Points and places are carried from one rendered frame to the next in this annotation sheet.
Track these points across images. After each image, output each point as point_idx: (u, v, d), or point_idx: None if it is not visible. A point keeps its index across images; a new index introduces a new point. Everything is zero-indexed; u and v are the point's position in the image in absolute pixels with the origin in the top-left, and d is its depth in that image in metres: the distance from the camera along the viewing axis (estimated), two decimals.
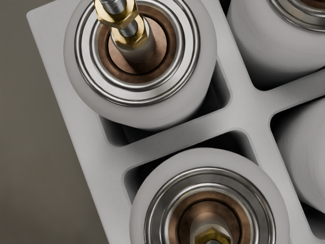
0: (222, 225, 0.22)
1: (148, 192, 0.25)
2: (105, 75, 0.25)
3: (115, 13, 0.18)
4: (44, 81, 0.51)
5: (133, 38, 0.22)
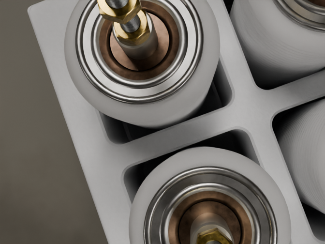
0: (223, 226, 0.21)
1: (149, 191, 0.25)
2: (106, 71, 0.25)
3: (118, 7, 0.17)
4: (44, 77, 0.51)
5: (135, 33, 0.21)
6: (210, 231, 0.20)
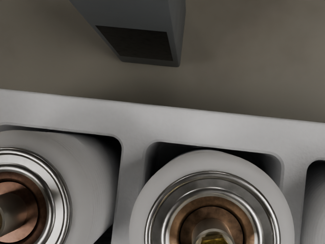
0: None
1: (275, 200, 0.24)
2: None
3: None
4: None
5: None
6: None
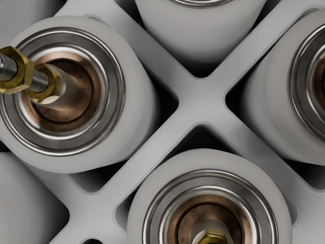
0: None
1: None
2: None
3: None
4: None
5: None
6: None
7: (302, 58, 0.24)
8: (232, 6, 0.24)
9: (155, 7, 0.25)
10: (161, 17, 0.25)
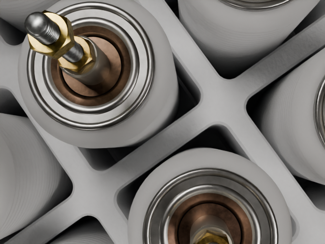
0: None
1: None
2: None
3: None
4: None
5: None
6: None
7: None
8: None
9: (157, 174, 0.25)
10: (149, 177, 0.25)
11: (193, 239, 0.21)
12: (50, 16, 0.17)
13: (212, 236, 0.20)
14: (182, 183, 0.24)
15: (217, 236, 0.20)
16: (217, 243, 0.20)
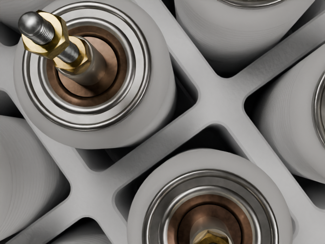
0: None
1: None
2: None
3: None
4: None
5: None
6: None
7: None
8: (176, 171, 0.24)
9: (255, 171, 0.24)
10: (248, 162, 0.25)
11: (215, 229, 0.21)
12: (44, 15, 0.17)
13: None
14: (255, 199, 0.23)
15: None
16: None
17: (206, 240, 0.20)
